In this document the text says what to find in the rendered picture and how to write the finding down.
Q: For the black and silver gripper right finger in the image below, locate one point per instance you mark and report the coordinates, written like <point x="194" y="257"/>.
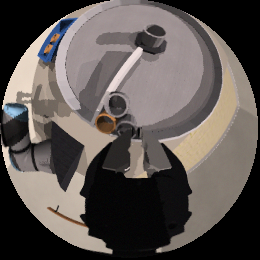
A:
<point x="159" y="158"/>

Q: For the bronze cylindrical sleeve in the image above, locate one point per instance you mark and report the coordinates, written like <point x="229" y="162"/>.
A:
<point x="54" y="38"/>
<point x="103" y="126"/>
<point x="48" y="48"/>

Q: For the dark grey cylinder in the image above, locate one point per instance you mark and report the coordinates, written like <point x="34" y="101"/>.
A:
<point x="151" y="35"/>
<point x="126" y="118"/>
<point x="111" y="110"/>

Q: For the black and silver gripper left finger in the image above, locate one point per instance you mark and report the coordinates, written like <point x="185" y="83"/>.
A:
<point x="113" y="158"/>

